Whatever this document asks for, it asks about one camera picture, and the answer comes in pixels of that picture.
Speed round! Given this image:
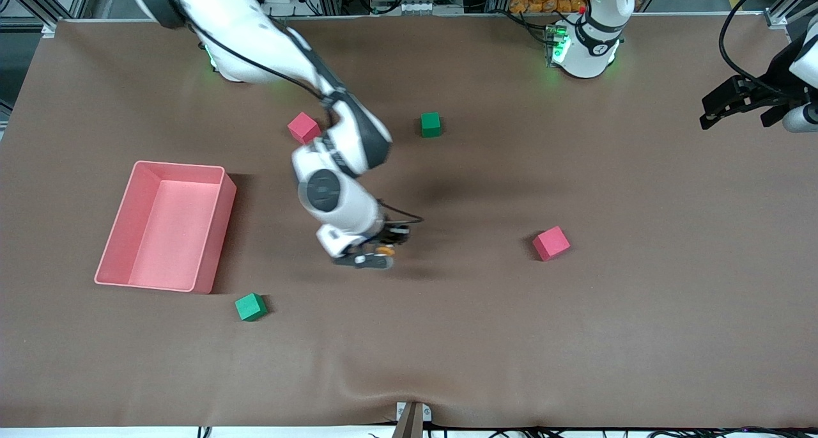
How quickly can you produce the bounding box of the pink foam cube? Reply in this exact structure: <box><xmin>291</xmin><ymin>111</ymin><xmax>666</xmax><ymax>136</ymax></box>
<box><xmin>532</xmin><ymin>226</ymin><xmax>571</xmax><ymax>262</ymax></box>
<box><xmin>287</xmin><ymin>112</ymin><xmax>322</xmax><ymax>146</ymax></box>

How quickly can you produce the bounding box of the metal table clamp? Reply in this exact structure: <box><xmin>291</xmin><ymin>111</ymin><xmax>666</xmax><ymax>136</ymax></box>
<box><xmin>395</xmin><ymin>401</ymin><xmax>433</xmax><ymax>438</ymax></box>

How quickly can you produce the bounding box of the pink plastic bin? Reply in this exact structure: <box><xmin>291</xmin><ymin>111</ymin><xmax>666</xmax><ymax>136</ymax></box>
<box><xmin>94</xmin><ymin>160</ymin><xmax>237</xmax><ymax>295</ymax></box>

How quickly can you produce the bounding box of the brown table mat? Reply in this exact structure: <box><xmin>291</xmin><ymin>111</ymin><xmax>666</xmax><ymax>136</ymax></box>
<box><xmin>0</xmin><ymin>13</ymin><xmax>818</xmax><ymax>429</ymax></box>

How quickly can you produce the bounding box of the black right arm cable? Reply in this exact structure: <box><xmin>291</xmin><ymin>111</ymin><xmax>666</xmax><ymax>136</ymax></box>
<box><xmin>185</xmin><ymin>16</ymin><xmax>424</xmax><ymax>225</ymax></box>

